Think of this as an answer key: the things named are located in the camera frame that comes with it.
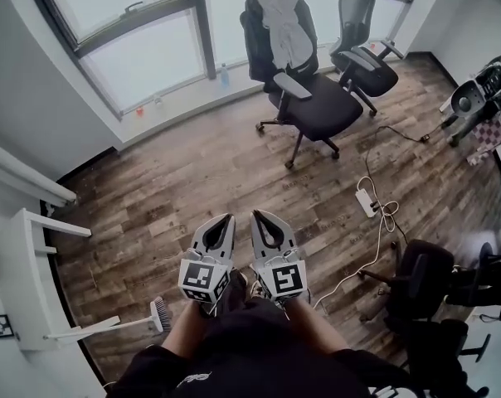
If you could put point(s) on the person's left forearm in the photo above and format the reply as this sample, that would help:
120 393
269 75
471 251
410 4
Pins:
184 330

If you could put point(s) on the pink checked bag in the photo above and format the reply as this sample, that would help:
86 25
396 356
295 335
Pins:
491 137

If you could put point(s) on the person's right forearm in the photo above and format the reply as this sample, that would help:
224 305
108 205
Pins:
312 326

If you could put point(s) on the person's right shoe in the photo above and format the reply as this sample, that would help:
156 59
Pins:
255 289

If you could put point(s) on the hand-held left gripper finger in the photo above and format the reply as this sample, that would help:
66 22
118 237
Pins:
231 234
200 235

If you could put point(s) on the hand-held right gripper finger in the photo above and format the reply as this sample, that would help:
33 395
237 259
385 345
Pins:
256 239
287 235

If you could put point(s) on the person's shoe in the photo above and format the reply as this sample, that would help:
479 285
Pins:
255 289
237 282

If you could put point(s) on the black mesh office chair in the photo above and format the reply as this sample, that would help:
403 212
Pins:
358 19

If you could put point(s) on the person's left shoe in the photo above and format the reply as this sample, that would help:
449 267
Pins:
237 282

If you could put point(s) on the black padded office chair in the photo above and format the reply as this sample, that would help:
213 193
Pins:
317 106

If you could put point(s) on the grey garment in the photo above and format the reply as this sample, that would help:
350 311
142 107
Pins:
283 27

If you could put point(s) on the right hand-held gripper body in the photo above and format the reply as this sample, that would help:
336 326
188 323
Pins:
285 280

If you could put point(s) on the white power strip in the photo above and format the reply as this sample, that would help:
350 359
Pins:
366 203

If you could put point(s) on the white desk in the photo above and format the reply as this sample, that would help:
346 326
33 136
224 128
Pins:
22 280

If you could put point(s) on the large black-framed window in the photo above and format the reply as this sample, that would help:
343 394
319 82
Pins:
142 27

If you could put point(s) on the white broom with grey bristles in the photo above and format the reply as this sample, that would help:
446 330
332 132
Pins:
162 314

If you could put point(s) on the clear plastic bottle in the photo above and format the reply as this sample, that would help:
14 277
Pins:
225 75

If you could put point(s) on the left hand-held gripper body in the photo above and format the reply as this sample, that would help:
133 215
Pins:
202 278

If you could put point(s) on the person's black clothing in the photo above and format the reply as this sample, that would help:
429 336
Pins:
250 355

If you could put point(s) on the small clear cup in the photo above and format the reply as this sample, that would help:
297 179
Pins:
158 100

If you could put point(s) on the black swivel chair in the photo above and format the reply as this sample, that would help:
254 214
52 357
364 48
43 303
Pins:
491 272
420 276
437 355

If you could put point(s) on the small red cup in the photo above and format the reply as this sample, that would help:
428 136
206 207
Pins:
140 112

